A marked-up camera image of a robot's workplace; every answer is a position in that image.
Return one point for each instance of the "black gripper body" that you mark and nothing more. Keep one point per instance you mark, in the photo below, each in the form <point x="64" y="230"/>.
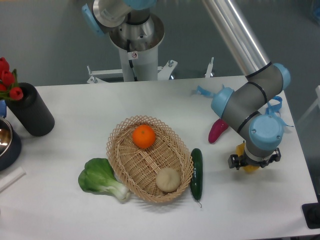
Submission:
<point x="243" y="158"/>

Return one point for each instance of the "yellow bell pepper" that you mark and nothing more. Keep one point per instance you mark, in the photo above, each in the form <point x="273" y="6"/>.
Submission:
<point x="250" y="168"/>

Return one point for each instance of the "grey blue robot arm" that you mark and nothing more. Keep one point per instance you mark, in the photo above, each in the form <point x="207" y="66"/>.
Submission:
<point x="137" y="33"/>

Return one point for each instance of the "purple sweet potato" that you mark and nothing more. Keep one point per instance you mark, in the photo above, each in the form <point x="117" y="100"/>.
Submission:
<point x="217" y="129"/>

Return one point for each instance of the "dark green cucumber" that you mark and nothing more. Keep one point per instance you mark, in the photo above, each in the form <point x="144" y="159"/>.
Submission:
<point x="196" y="183"/>

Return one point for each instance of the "blue ribbon piece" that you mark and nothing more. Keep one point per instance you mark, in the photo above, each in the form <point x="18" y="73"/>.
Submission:
<point x="273" y="110"/>

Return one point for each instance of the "beige steamed bun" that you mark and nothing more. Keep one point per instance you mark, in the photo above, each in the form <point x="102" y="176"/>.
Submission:
<point x="168" y="179"/>

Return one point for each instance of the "blue curved plastic strip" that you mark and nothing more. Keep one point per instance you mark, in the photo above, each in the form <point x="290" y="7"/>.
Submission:
<point x="204" y="92"/>

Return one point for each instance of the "black device at edge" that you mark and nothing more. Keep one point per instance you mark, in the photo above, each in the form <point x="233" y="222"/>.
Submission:
<point x="311" y="212"/>

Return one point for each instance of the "orange fruit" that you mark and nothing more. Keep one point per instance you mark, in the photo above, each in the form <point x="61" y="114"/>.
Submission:
<point x="143" y="136"/>

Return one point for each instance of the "woven wicker basket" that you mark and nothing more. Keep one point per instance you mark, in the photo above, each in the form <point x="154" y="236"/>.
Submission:
<point x="137" y="168"/>

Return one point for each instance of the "green bok choy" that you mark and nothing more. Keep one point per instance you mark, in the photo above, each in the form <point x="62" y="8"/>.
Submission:
<point x="98" y="178"/>

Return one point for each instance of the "black cylindrical vase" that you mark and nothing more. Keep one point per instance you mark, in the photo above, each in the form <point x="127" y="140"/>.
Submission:
<point x="32" y="111"/>

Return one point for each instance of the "white paper roll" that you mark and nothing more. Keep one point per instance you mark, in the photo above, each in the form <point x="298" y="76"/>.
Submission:
<point x="7" y="180"/>

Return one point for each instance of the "metal bowl dark rim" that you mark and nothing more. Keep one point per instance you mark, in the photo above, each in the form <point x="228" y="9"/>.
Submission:
<point x="10" y="144"/>

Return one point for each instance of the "red tulip flowers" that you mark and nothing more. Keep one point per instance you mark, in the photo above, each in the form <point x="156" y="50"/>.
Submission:
<point x="9" y="86"/>

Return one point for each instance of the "blue object left edge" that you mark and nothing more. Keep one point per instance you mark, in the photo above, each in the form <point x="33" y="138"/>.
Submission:
<point x="3" y="109"/>

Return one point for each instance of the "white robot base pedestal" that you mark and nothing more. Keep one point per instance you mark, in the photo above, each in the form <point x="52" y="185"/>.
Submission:
<point x="135" y="66"/>

